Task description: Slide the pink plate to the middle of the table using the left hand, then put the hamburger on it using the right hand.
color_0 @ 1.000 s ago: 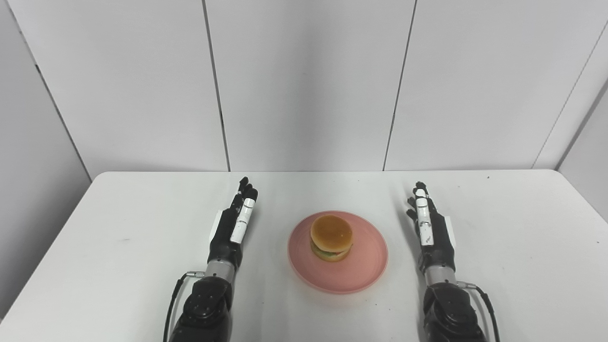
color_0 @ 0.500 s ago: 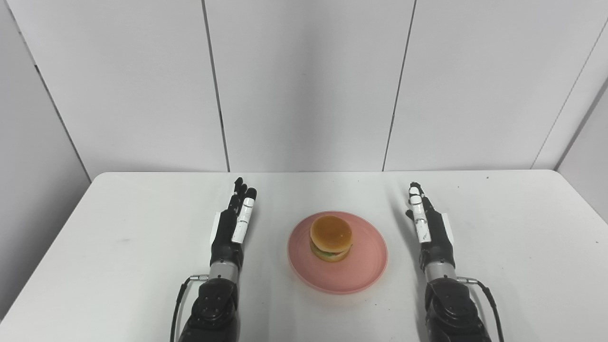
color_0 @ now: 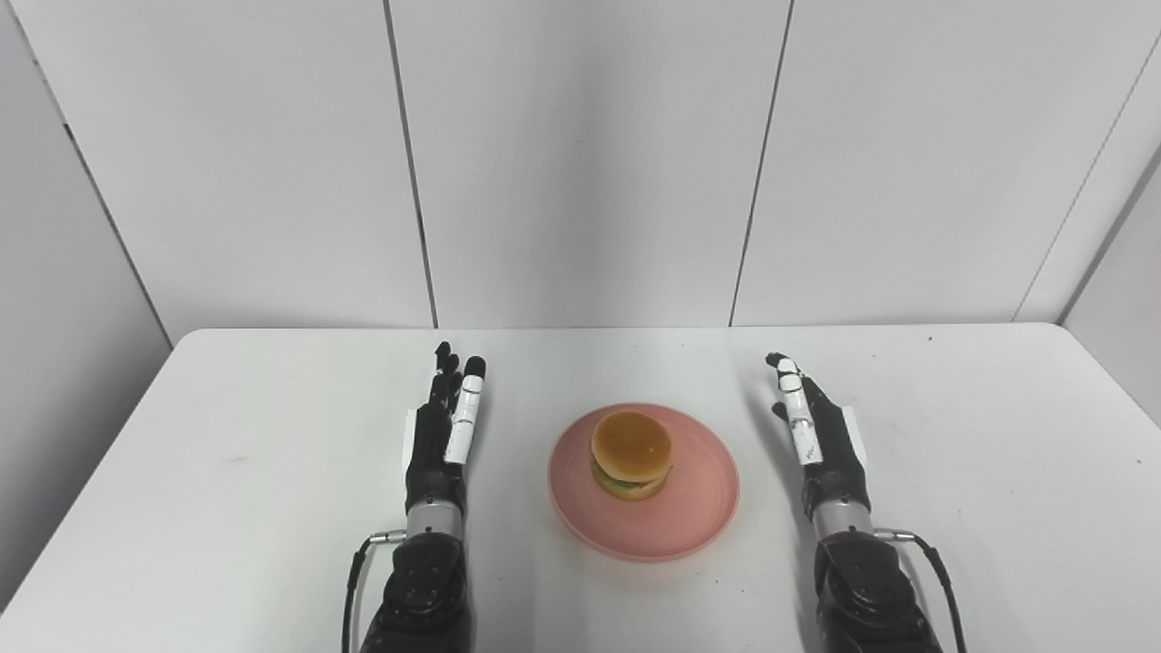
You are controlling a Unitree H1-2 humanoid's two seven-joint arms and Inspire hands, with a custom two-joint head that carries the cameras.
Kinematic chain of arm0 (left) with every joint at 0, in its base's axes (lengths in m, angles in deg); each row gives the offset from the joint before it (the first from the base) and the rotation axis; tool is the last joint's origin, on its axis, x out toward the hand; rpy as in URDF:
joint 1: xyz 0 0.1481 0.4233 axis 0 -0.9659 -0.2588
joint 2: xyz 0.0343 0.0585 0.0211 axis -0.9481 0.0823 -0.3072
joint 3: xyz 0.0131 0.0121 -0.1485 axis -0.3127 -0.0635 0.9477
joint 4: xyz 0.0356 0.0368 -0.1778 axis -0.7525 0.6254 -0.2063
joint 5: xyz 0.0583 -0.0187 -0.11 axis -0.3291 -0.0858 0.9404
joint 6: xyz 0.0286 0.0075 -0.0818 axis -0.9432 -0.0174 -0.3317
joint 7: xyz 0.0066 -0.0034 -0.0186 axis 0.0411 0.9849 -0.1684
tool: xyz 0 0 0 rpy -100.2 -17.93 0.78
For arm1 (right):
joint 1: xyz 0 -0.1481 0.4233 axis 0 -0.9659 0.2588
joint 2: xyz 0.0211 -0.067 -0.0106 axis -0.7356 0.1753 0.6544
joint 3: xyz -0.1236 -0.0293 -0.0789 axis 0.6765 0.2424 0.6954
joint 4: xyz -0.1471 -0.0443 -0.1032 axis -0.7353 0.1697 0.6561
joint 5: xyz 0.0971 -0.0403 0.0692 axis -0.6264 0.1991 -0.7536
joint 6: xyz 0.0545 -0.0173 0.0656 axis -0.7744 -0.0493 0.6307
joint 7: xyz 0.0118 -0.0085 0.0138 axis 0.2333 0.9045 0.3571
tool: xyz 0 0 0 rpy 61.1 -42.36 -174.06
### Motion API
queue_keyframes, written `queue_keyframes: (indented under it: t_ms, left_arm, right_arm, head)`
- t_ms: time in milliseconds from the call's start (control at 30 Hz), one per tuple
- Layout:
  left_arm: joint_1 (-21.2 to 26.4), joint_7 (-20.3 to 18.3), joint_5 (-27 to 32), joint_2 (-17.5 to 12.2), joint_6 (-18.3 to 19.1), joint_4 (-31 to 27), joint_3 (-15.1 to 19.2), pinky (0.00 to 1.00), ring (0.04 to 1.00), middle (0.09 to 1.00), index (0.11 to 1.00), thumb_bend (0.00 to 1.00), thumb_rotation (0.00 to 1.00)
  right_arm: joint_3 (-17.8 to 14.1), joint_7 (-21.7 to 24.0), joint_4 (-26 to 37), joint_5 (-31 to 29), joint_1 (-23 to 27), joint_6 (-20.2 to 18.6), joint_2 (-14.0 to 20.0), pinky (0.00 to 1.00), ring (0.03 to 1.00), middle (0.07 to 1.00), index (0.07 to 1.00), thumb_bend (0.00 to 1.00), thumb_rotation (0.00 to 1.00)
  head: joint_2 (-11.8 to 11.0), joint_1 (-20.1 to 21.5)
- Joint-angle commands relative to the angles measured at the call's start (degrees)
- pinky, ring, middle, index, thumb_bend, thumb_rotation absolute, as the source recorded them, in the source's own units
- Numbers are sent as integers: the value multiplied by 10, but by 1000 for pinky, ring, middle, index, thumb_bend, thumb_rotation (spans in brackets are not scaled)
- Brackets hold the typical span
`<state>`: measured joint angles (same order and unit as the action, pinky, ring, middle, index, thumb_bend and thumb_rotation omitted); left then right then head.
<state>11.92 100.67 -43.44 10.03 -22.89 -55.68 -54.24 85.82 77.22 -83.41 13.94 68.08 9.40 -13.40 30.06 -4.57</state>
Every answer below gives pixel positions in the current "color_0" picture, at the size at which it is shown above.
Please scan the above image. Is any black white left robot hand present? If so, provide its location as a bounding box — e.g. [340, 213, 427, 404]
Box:
[401, 341, 488, 514]

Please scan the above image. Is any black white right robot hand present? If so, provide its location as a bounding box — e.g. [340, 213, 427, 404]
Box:
[765, 352, 873, 516]

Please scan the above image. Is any pink round plate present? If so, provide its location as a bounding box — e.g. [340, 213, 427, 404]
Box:
[547, 403, 741, 563]

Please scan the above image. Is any toy hamburger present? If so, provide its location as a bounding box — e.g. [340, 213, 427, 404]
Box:
[590, 410, 675, 502]

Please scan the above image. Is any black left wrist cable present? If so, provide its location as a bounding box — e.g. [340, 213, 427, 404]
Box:
[341, 530, 407, 653]

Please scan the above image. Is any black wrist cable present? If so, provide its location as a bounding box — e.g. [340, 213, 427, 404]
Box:
[874, 528, 969, 653]
[341, 530, 407, 653]

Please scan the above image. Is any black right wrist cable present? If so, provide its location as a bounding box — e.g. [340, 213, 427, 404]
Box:
[874, 528, 969, 653]

